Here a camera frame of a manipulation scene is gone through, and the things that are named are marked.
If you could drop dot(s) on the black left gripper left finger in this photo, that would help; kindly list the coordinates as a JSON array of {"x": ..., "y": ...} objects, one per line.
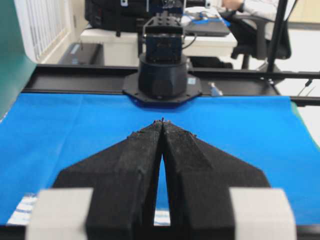
[{"x": 124, "y": 178}]

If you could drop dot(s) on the black aluminium frame rail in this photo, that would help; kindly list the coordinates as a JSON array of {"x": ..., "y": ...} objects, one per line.
[{"x": 103, "y": 80}]

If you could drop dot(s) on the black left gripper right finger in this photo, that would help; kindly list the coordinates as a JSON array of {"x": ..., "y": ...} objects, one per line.
[{"x": 198, "y": 177}]

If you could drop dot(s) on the white desk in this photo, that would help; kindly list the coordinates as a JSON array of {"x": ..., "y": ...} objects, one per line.
[{"x": 123, "y": 51}]

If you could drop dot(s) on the seated person in white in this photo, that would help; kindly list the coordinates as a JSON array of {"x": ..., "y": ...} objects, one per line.
[{"x": 247, "y": 10}]

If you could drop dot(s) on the green backdrop board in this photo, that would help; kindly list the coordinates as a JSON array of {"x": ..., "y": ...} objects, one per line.
[{"x": 15, "y": 66}]

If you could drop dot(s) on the black vertical stand pole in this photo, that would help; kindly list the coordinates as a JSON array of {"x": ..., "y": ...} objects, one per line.
[{"x": 276, "y": 35}]

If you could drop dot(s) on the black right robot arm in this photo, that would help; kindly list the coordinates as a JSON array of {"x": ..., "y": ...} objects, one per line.
[{"x": 163, "y": 72}]

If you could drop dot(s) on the black office chair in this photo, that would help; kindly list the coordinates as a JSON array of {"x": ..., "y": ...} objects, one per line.
[{"x": 258, "y": 50}]

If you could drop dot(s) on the blue table cloth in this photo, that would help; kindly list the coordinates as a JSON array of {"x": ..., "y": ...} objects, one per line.
[{"x": 44, "y": 133}]

